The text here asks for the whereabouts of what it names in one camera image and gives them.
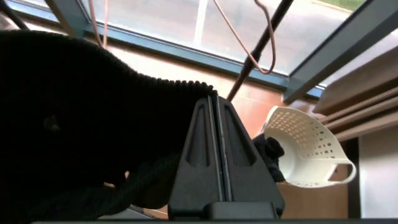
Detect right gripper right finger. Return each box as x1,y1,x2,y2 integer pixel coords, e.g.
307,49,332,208
215,95,285,218

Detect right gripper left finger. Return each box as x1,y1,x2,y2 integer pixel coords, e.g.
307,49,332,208
167,95,224,218

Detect black shorts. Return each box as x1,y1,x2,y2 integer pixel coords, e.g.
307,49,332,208
0,29,218,224

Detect white laundry basket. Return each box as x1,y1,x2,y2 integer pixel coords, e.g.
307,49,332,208
254,105,358,189

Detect black clothes rack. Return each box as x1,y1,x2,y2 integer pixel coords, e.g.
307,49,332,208
0,0,295,102

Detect brown curtain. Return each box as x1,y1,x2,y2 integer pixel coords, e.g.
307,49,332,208
312,45,398,142

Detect window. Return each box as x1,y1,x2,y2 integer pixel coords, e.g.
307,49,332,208
6,0,398,105

